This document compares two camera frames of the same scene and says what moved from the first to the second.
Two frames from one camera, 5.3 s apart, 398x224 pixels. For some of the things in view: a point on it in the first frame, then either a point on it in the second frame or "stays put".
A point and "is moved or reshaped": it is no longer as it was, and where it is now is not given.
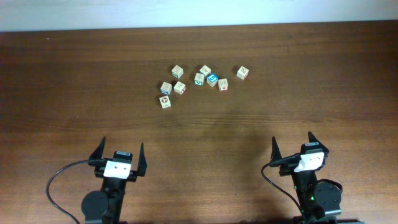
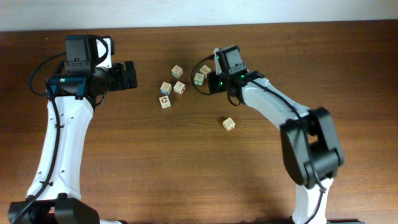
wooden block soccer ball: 165,101 stays put
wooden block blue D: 206,70 stays put
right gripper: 286,169 → 212,81
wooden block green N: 180,88 stays put
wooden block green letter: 199,78 stays put
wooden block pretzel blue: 166,88 stays put
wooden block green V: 177,71 stays put
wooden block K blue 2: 242,73 is moved or reshaped
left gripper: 140,169 → 121,81
